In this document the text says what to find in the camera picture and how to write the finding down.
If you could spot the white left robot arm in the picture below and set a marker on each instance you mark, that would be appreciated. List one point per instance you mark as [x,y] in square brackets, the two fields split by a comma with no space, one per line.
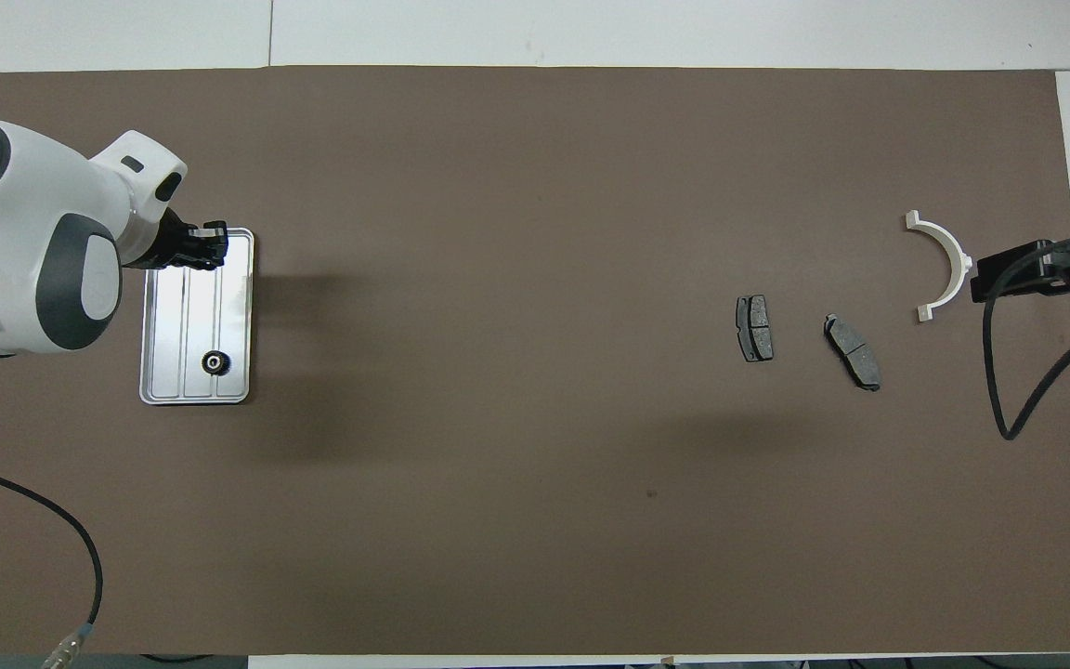
[24,214]

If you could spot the white semicircular bracket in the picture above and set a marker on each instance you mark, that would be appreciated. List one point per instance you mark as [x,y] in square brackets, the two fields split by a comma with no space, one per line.
[948,246]

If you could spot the long grey brake pad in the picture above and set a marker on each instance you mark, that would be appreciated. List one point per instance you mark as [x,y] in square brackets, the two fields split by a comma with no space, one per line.
[853,351]

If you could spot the silver metal tray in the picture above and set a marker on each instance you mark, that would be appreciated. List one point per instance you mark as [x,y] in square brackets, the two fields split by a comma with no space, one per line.
[173,353]

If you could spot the large black bearing gear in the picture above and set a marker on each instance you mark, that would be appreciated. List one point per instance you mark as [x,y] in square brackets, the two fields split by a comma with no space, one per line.
[214,362]

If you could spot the brown table mat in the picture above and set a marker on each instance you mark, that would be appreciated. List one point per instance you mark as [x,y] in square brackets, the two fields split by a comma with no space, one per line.
[535,511]

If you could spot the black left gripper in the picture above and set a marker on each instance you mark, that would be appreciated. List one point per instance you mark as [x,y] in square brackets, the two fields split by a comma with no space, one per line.
[177,249]

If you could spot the short grey brake pad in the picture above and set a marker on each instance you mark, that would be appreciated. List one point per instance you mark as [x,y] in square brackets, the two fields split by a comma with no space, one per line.
[754,328]

